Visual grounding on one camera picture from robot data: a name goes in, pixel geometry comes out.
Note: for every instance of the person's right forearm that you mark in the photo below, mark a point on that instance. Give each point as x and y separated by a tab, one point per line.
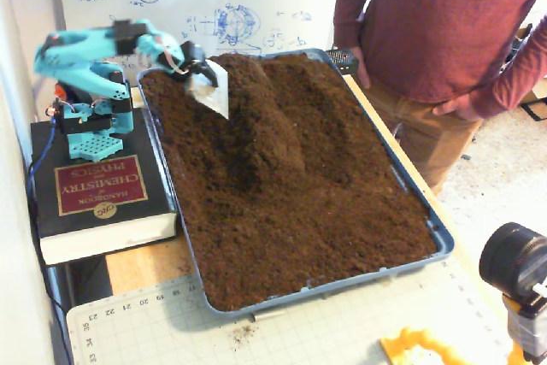
347	19

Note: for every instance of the person's left hand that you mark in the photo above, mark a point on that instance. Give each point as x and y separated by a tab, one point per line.
466	105

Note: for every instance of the grey yellow camera mount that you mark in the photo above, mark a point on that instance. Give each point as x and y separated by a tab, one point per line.
527	326

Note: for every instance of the person's right hand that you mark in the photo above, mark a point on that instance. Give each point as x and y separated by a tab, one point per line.
362	68

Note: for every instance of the yellow plastic part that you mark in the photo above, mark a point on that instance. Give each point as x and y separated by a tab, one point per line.
410	343

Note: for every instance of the person's left forearm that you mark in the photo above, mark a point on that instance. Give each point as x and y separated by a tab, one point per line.
517	76

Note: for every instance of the person in red shirt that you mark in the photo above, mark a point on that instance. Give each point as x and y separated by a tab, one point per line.
436	31

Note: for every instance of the black perforated box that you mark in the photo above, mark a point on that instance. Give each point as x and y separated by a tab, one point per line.
342	59

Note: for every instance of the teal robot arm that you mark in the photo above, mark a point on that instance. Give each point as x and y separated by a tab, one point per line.
85	66

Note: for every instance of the brown soil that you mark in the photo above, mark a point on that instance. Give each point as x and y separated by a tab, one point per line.
299	211

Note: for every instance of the black camera lens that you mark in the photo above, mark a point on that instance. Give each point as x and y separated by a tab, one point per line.
513	258

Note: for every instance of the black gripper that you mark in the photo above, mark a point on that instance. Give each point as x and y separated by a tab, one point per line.
197	67

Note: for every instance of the grey cutting mat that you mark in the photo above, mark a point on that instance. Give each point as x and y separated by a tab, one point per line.
299	331

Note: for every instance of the blue plastic tray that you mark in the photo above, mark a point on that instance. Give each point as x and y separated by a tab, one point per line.
446	247

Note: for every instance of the black chemistry physics handbook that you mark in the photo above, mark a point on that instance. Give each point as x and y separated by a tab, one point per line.
102	185

